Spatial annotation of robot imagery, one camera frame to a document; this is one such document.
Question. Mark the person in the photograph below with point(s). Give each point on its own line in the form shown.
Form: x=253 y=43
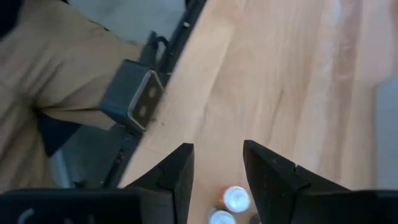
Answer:
x=46 y=62

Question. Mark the black table-level camera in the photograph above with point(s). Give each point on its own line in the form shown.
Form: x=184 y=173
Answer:
x=130 y=93

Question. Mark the small orange-red dropper bottle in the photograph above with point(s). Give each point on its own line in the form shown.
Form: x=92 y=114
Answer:
x=236 y=199

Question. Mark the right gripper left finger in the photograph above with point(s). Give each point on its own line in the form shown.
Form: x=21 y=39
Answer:
x=177 y=174

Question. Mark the small orange bottle yellow label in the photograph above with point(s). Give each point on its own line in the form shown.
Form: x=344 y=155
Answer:
x=221 y=217

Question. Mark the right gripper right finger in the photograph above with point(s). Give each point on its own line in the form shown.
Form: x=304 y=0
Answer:
x=270 y=180

